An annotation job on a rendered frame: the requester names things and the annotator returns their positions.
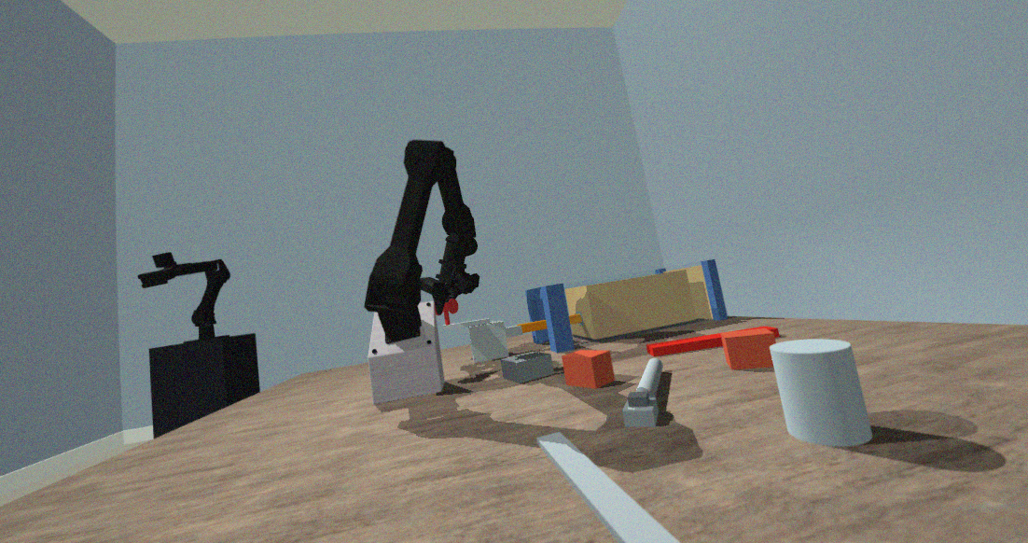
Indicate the red flat bar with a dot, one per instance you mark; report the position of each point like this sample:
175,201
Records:
692,344

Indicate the orange rectangular block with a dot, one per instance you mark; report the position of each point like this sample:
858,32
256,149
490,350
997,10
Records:
748,349
588,368

